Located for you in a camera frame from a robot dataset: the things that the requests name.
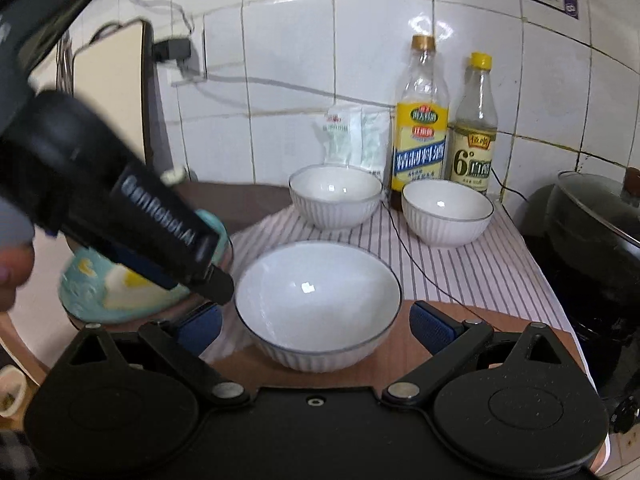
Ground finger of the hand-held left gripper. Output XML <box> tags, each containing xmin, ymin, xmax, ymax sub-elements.
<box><xmin>112</xmin><ymin>249</ymin><xmax>236</xmax><ymax>306</ymax></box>

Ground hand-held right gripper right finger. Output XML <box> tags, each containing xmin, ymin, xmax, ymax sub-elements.
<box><xmin>382</xmin><ymin>301</ymin><xmax>566</xmax><ymax>407</ymax></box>

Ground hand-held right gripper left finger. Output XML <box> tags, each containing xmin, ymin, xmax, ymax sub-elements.
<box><xmin>52</xmin><ymin>302</ymin><xmax>250</xmax><ymax>408</ymax></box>

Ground white ribbed bowl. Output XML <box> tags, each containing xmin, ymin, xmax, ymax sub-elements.
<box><xmin>401</xmin><ymin>179</ymin><xmax>495</xmax><ymax>249</ymax></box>
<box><xmin>234</xmin><ymin>241</ymin><xmax>403</xmax><ymax>373</ymax></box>
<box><xmin>288</xmin><ymin>165</ymin><xmax>384</xmax><ymax>231</ymax></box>

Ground blue plate with egg print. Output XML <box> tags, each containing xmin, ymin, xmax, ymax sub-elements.
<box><xmin>57</xmin><ymin>210</ymin><xmax>235</xmax><ymax>325</ymax></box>

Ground person's left hand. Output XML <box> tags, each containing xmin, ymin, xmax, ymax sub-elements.
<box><xmin>0</xmin><ymin>247</ymin><xmax>37</xmax><ymax>313</ymax></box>

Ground striped pink and brown tablecloth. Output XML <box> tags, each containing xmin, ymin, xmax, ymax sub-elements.
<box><xmin>200</xmin><ymin>180</ymin><xmax>590</xmax><ymax>396</ymax></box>

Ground white cutting board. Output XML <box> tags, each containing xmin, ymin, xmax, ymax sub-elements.
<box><xmin>70</xmin><ymin>19</ymin><xmax>173</xmax><ymax>172</ymax></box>

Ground black gas stove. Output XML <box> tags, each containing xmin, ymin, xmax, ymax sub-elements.
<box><xmin>517</xmin><ymin>230</ymin><xmax>640</xmax><ymax>436</ymax></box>

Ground black charger plug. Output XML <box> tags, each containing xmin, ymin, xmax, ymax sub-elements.
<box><xmin>152</xmin><ymin>37</ymin><xmax>192</xmax><ymax>64</ymax></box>

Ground clear vinegar bottle yellow cap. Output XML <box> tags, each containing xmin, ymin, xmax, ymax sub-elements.
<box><xmin>449</xmin><ymin>52</ymin><xmax>500</xmax><ymax>197</ymax></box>

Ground oil bottle with yellow label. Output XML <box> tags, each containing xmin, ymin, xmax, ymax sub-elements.
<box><xmin>389</xmin><ymin>35</ymin><xmax>450</xmax><ymax>211</ymax></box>

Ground black wok with glass lid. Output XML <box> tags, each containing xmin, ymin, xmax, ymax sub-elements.
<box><xmin>542</xmin><ymin>167</ymin><xmax>640</xmax><ymax>281</ymax></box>

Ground white seasoning bag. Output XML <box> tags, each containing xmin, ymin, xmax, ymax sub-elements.
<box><xmin>312</xmin><ymin>105</ymin><xmax>392</xmax><ymax>181</ymax></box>

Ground small white dish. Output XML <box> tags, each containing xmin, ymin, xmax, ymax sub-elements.
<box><xmin>0</xmin><ymin>365</ymin><xmax>29</xmax><ymax>417</ymax></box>

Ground white wall socket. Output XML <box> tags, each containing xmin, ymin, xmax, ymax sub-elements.
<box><xmin>167</xmin><ymin>25</ymin><xmax>208</xmax><ymax>86</ymax></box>

